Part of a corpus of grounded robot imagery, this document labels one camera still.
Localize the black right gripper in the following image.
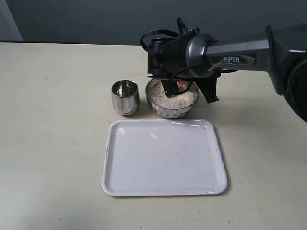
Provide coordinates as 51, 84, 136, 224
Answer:
147, 38, 219, 103

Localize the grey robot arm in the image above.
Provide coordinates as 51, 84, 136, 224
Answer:
140, 20, 307, 120

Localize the steel bowl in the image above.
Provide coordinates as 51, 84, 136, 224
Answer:
145, 79, 199, 119

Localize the steel cup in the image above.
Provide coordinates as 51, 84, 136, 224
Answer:
111, 80, 140, 116

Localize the white plastic tray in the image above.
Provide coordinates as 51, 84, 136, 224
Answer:
101, 119, 228, 197

